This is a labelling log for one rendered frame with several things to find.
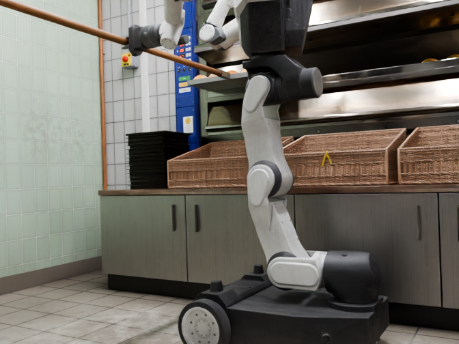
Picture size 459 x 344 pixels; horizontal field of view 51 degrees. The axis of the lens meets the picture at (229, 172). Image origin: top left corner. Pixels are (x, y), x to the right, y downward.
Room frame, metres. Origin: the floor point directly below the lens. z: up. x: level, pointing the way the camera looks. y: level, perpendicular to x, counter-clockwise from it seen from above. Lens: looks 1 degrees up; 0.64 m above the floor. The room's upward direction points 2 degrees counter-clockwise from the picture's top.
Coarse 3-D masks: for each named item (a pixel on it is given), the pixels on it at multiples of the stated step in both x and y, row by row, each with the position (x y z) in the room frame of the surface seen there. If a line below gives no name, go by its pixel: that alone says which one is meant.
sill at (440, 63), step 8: (408, 64) 2.44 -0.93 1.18; (416, 64) 2.42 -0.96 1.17; (424, 64) 2.40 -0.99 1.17; (432, 64) 2.38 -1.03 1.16; (440, 64) 2.36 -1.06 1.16; (448, 64) 2.34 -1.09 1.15; (456, 64) 2.33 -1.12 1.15; (352, 72) 2.58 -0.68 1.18; (360, 72) 2.56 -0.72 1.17; (368, 72) 2.54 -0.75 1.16; (376, 72) 2.51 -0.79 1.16; (384, 72) 2.50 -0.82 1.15; (392, 72) 2.48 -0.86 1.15; (400, 72) 2.46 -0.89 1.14; (328, 80) 2.65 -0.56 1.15; (336, 80) 2.62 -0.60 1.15; (344, 80) 2.60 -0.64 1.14; (232, 88) 2.95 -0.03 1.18; (240, 88) 2.92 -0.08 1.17; (208, 96) 3.03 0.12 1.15; (216, 96) 3.01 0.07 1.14
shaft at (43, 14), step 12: (0, 0) 1.43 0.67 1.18; (12, 0) 1.46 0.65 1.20; (24, 12) 1.51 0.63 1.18; (36, 12) 1.54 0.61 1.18; (48, 12) 1.58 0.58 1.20; (60, 24) 1.64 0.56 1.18; (72, 24) 1.67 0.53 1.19; (84, 24) 1.72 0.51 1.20; (96, 36) 1.79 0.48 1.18; (108, 36) 1.82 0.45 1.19; (120, 36) 1.89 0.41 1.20; (180, 60) 2.24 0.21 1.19; (216, 72) 2.53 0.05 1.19
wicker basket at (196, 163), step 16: (208, 144) 2.94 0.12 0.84; (224, 144) 2.94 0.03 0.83; (240, 144) 2.88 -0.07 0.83; (288, 144) 2.66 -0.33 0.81; (176, 160) 2.55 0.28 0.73; (192, 160) 2.50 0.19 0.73; (208, 160) 2.45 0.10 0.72; (224, 160) 2.41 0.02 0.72; (240, 160) 2.36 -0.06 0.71; (176, 176) 2.65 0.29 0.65; (192, 176) 2.51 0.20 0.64; (208, 176) 2.93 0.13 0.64; (224, 176) 2.88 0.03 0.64; (240, 176) 2.83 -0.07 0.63
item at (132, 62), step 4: (128, 52) 3.26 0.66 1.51; (132, 56) 3.25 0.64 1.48; (128, 60) 3.26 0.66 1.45; (132, 60) 3.25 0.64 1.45; (136, 60) 3.29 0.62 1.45; (124, 64) 3.28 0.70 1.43; (128, 64) 3.26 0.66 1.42; (132, 64) 3.25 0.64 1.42; (136, 64) 3.29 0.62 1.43; (128, 68) 3.33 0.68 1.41; (132, 68) 3.33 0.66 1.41
